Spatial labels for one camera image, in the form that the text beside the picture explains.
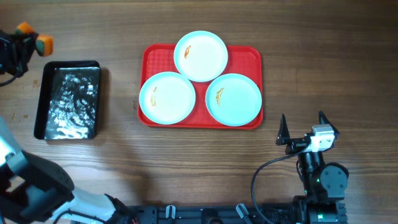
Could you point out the pale blue plate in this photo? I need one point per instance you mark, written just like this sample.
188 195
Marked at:
200 56
167 98
233 99

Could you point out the black mounting rail base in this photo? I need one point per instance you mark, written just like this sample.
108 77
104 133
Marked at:
236 214

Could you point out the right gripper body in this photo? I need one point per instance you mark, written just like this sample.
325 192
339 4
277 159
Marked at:
296 145

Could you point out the orange and green sponge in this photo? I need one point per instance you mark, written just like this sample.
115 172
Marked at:
43 43

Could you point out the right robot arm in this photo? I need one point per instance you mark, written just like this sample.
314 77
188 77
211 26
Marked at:
324 183

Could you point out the black rectangular water tray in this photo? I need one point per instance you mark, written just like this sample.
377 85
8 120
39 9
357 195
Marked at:
69 100

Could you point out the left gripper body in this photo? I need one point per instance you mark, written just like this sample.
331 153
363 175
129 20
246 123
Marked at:
13 60

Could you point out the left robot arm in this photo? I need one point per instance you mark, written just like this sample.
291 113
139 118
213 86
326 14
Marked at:
34 189

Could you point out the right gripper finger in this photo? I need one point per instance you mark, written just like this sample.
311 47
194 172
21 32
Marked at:
323 120
283 136

